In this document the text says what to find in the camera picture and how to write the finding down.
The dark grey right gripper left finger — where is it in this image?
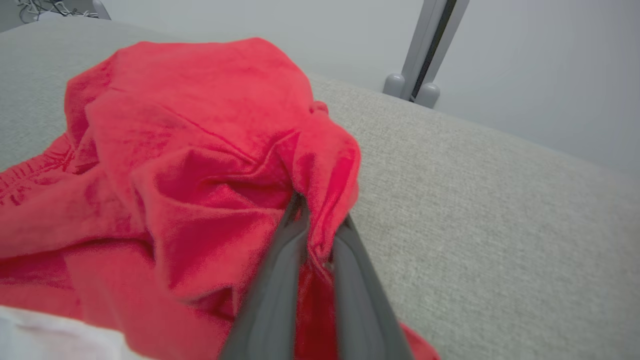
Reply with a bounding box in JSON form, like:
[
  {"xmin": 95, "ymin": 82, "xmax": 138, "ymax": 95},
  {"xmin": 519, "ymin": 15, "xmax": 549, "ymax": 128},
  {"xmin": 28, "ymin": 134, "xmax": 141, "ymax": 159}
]
[{"xmin": 218, "ymin": 192, "xmax": 311, "ymax": 360}]

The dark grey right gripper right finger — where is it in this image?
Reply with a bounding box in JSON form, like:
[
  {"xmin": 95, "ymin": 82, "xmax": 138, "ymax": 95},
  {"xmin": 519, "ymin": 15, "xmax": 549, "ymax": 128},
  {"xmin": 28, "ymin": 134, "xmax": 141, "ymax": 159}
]
[{"xmin": 330, "ymin": 215, "xmax": 416, "ymax": 360}]

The red white shirt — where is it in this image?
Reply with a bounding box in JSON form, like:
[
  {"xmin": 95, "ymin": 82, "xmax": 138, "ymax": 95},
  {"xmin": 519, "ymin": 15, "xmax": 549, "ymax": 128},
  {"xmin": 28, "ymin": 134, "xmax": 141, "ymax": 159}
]
[{"xmin": 0, "ymin": 37, "xmax": 441, "ymax": 360}]

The grey partition post double foot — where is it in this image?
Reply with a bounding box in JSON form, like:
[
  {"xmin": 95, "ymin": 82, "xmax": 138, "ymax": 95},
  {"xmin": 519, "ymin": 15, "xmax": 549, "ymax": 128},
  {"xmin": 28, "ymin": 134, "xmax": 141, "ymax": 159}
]
[{"xmin": 382, "ymin": 0, "xmax": 471, "ymax": 109}]

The tangle of white cables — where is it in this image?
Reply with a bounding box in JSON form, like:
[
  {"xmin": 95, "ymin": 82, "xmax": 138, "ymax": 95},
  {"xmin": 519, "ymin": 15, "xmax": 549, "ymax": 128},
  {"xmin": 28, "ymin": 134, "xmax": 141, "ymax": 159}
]
[{"xmin": 17, "ymin": 0, "xmax": 101, "ymax": 23}]

